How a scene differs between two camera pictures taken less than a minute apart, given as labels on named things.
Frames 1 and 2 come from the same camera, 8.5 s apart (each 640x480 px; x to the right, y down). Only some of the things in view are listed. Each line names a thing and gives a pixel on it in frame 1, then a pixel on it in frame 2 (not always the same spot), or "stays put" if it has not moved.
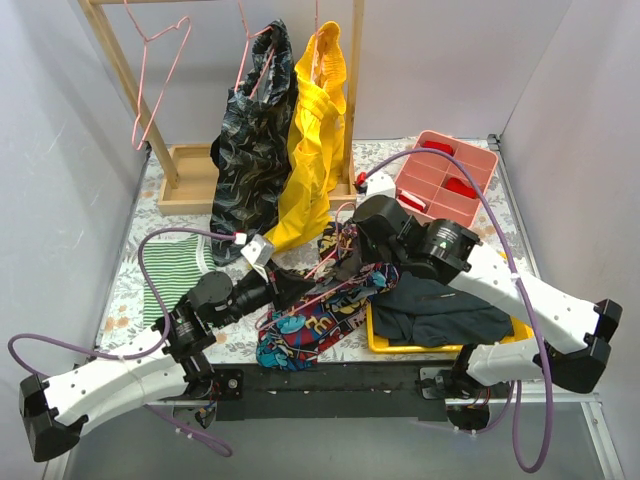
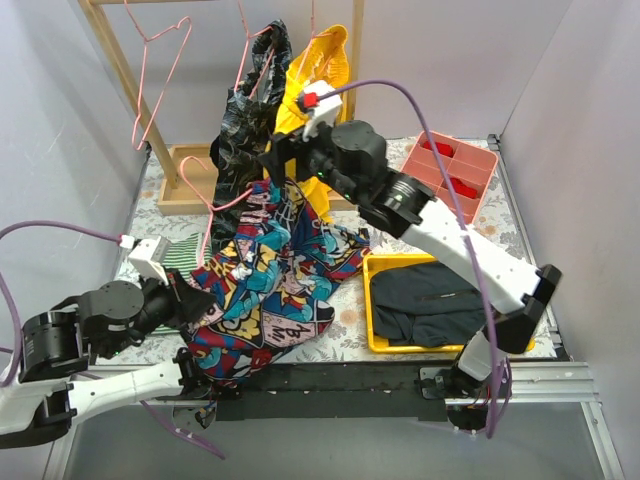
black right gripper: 361,246 -> 283,154
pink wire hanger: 306,278 -> 211,209
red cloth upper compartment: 438,146 stays put
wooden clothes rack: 185,173 stays put
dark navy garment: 417,311 stays put
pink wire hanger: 143,42 stays put
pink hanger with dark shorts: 244,53 stays put
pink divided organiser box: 432,186 stays put
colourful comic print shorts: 295,337 -> 273,280
